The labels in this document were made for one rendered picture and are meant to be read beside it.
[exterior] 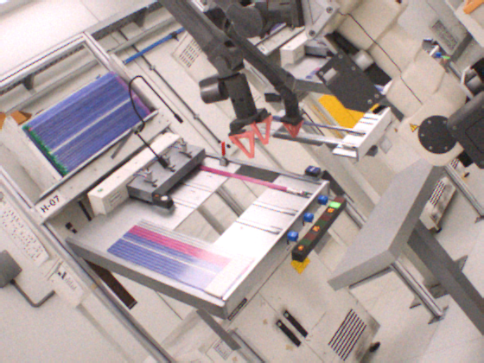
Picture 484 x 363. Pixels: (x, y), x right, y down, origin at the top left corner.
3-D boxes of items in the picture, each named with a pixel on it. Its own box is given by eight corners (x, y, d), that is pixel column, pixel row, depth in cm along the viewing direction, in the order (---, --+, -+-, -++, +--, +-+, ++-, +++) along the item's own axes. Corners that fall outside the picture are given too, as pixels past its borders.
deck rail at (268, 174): (330, 194, 218) (329, 181, 215) (327, 197, 217) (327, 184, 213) (182, 156, 255) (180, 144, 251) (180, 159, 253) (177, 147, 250)
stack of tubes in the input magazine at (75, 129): (153, 112, 244) (112, 66, 243) (66, 175, 211) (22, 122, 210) (142, 126, 254) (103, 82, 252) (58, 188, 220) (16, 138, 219)
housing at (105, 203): (187, 162, 252) (181, 135, 244) (111, 228, 220) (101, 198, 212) (173, 159, 256) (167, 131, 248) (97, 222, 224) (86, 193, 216)
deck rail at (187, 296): (228, 315, 174) (226, 302, 170) (225, 320, 172) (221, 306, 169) (73, 249, 210) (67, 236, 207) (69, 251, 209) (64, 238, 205)
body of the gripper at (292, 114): (279, 123, 228) (277, 106, 224) (291, 111, 235) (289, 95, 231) (294, 126, 225) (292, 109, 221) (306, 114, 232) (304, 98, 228)
